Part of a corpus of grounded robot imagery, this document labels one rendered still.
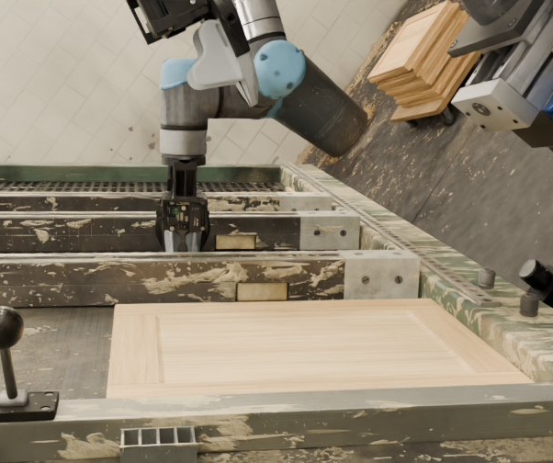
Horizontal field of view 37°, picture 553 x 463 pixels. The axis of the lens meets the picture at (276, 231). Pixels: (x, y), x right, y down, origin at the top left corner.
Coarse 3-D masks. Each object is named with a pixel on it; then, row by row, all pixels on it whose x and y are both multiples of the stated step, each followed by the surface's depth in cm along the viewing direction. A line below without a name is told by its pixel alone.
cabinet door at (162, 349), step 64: (128, 320) 115; (192, 320) 117; (256, 320) 117; (320, 320) 118; (384, 320) 119; (448, 320) 119; (128, 384) 92; (192, 384) 92; (256, 384) 93; (320, 384) 94; (384, 384) 94; (448, 384) 95
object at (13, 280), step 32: (0, 256) 127; (32, 256) 128; (64, 256) 128; (96, 256) 129; (128, 256) 130; (160, 256) 131; (192, 256) 132; (224, 256) 132; (256, 256) 133; (288, 256) 132; (320, 256) 133; (352, 256) 133; (384, 256) 134; (416, 256) 134; (0, 288) 124; (32, 288) 125; (64, 288) 125; (96, 288) 126; (128, 288) 127; (160, 288) 128; (192, 288) 129; (224, 288) 129; (288, 288) 131; (320, 288) 132; (352, 288) 133; (384, 288) 134; (416, 288) 135
